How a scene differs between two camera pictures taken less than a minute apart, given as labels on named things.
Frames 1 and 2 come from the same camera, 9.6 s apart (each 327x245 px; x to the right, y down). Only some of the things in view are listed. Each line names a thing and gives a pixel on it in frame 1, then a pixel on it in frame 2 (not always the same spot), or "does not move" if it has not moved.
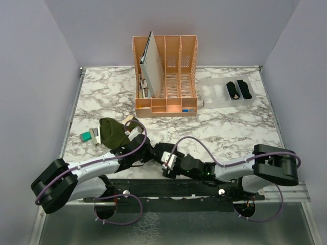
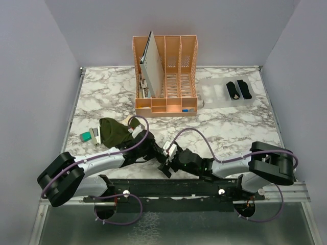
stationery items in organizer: (143, 92) does not move
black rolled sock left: (233, 93) does not move
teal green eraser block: (85, 136) does not move
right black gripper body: (178, 170) to (179, 165)
